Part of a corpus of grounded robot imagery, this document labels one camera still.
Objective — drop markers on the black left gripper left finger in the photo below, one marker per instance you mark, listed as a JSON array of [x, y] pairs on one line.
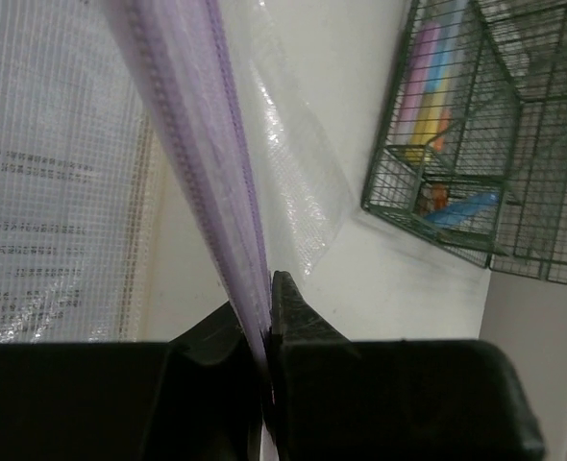
[[214, 390]]

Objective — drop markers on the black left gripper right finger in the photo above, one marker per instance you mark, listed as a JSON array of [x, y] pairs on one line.
[[305, 355]]

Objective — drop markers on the blue correction tape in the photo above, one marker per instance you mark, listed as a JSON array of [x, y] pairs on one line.
[[456, 213]]

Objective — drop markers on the orange correction tape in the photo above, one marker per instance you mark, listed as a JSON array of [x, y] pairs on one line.
[[432, 198]]

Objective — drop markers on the orange highlighter pen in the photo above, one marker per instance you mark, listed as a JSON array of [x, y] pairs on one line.
[[444, 121]]

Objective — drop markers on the yellow highlighter pen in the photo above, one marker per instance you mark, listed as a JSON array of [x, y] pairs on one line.
[[425, 128]]

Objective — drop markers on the clear mesh pouch purple zipper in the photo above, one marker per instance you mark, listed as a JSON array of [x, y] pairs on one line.
[[252, 160]]

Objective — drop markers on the purple highlighter pen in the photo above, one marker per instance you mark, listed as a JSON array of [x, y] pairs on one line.
[[419, 66]]

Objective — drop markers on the blue highlighter pen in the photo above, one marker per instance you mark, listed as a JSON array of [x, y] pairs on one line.
[[444, 51]]

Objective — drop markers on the clear mesh pouch beige zipper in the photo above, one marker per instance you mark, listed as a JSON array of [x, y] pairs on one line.
[[79, 178]]

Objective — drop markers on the green wire desk organizer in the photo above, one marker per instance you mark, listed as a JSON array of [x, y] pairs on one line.
[[507, 91]]

